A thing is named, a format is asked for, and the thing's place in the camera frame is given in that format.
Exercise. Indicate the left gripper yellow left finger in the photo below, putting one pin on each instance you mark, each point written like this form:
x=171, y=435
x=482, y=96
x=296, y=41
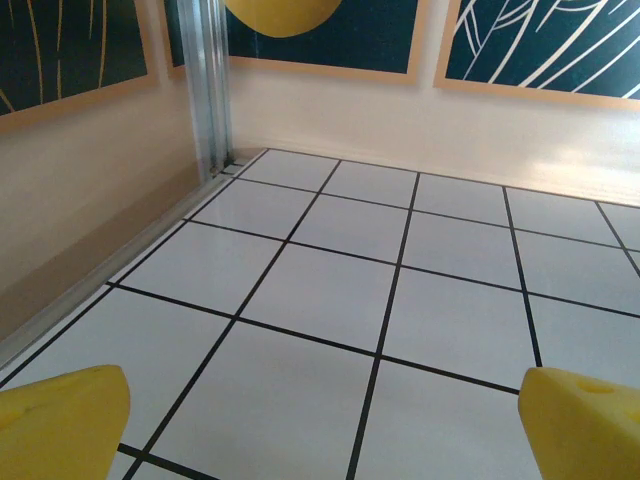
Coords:
x=55, y=430

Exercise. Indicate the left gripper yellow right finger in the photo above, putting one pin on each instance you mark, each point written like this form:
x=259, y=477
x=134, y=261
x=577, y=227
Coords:
x=585, y=435

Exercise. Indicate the aluminium table side rail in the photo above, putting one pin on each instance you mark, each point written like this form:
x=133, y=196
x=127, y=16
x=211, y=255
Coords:
x=100, y=275

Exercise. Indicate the aluminium frame post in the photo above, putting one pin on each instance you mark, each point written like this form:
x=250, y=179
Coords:
x=205, y=75

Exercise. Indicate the navy wall panel yellow oval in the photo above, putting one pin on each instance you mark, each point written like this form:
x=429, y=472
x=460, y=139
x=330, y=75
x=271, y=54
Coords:
x=350, y=35

